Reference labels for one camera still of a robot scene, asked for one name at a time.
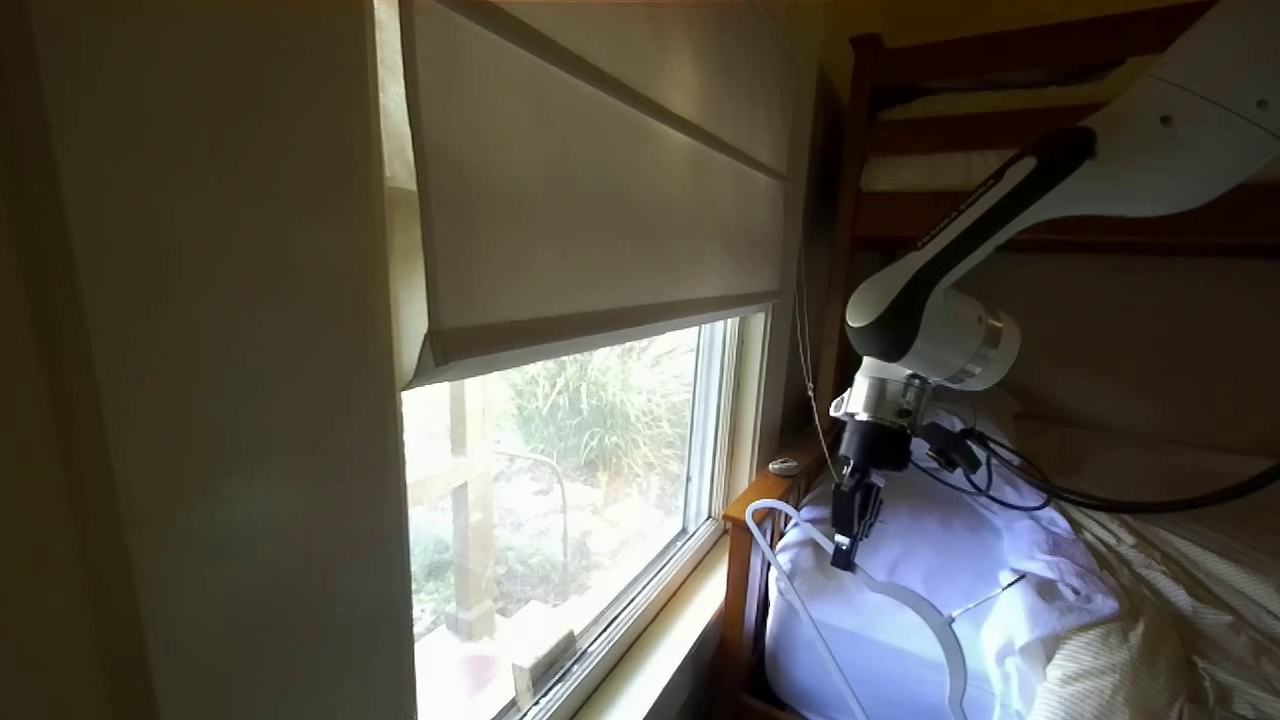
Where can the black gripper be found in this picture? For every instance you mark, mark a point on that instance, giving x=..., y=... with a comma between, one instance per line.
x=874, y=449

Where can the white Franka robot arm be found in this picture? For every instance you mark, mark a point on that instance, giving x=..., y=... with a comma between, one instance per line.
x=1066, y=174

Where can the lavender bed sheet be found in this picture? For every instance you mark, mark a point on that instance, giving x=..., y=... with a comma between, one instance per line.
x=922, y=562

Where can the small dark grey object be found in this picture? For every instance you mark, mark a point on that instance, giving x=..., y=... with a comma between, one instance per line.
x=785, y=465

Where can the white framed window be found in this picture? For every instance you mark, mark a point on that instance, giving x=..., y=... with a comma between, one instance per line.
x=561, y=506

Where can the cream rumpled blanket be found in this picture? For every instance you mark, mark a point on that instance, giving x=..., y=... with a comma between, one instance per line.
x=1186, y=600

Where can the white bunk mattress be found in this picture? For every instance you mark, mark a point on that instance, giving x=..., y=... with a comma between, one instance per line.
x=904, y=165

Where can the beige roman window shade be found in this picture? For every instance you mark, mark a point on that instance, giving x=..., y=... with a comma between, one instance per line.
x=584, y=201

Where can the wooden bunk bed frame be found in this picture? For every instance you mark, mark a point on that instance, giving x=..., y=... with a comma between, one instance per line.
x=855, y=201

